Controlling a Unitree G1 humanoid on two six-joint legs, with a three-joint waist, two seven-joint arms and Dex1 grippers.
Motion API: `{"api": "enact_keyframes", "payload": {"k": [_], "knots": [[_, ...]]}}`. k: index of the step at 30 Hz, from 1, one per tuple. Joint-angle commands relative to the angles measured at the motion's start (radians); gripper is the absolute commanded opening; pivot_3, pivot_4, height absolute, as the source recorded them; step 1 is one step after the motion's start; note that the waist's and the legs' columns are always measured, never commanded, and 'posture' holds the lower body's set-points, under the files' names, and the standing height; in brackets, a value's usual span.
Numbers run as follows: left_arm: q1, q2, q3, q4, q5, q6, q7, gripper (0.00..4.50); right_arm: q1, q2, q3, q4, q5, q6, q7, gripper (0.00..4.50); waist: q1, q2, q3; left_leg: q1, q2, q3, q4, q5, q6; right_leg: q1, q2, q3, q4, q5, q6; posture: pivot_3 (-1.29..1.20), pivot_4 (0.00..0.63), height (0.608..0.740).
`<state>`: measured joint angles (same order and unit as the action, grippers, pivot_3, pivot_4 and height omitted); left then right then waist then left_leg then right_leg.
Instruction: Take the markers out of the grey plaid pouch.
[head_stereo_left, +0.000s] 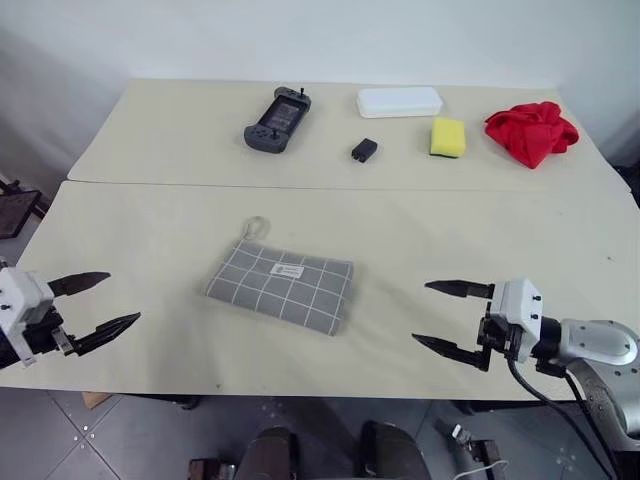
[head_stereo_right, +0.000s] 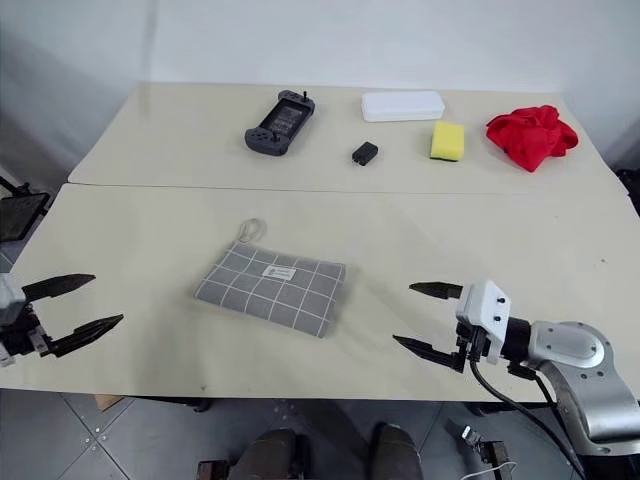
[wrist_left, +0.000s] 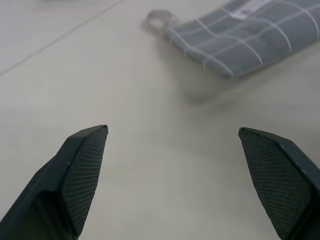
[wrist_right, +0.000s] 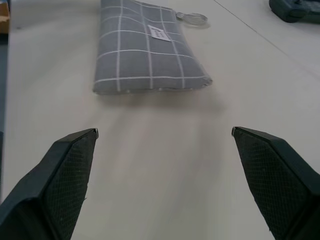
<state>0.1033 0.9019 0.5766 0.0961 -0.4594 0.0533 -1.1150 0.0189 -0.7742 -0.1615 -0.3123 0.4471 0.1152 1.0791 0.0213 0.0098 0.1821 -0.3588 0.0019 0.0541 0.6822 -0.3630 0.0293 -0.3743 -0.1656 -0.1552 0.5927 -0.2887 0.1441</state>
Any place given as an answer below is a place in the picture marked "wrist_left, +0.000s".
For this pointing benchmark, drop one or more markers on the grey checked fabric pouch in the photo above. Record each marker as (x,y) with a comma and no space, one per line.
(237,42)

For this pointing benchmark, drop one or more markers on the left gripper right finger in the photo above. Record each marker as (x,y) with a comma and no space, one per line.
(277,180)

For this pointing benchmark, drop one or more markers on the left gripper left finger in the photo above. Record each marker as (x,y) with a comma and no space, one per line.
(62,190)

